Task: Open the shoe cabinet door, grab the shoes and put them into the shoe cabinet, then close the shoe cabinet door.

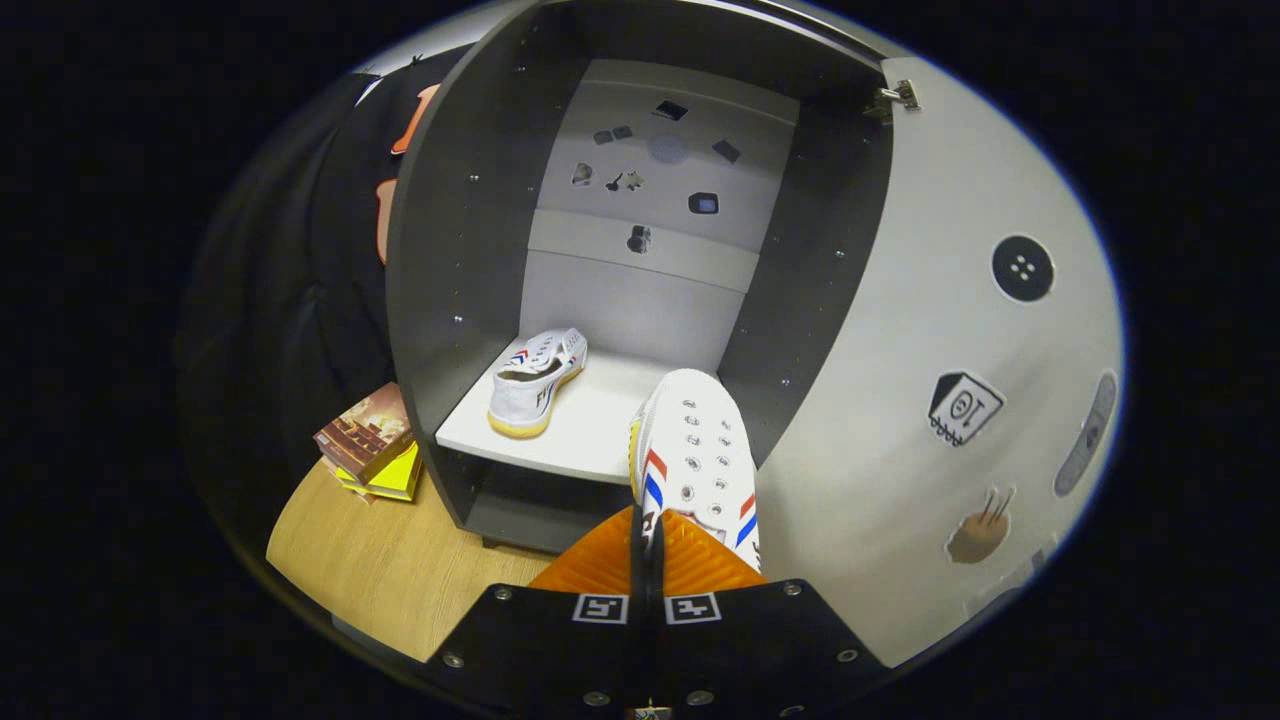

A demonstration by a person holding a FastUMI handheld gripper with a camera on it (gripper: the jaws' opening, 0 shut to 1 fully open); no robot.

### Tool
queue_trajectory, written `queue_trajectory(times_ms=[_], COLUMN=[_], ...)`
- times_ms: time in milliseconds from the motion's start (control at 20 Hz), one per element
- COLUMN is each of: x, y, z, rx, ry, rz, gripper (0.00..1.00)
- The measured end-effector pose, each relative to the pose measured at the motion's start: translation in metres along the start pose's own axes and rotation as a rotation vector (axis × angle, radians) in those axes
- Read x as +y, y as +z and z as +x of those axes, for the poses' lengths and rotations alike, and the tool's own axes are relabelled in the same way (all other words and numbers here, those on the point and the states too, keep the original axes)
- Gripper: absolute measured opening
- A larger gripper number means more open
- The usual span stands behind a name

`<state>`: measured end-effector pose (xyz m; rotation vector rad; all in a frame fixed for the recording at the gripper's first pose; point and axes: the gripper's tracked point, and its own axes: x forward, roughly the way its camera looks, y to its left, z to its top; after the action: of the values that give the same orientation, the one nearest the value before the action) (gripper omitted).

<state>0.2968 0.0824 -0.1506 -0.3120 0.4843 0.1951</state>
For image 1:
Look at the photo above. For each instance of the dark grey shoe cabinet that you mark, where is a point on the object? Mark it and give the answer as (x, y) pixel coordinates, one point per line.
(440, 250)

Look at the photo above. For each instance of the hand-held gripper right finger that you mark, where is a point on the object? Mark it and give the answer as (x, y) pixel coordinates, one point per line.
(760, 640)

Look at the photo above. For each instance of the brown printed book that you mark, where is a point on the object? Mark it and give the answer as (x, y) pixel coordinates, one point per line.
(365, 435)

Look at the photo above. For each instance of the black backdrop cloth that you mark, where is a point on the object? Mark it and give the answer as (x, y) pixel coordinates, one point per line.
(300, 300)

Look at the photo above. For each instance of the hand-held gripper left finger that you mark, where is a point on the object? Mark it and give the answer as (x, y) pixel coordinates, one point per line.
(540, 640)

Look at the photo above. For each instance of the white shoe with yellow sole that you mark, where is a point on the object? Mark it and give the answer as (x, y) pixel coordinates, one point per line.
(525, 395)

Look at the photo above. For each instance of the white shoe with striped sides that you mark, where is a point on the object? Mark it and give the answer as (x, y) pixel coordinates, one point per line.
(700, 450)

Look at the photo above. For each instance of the beige shoe cabinet door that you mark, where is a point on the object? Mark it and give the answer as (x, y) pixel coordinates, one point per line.
(900, 400)

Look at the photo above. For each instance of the yellow book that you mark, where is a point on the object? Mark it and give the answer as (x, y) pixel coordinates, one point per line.
(395, 478)

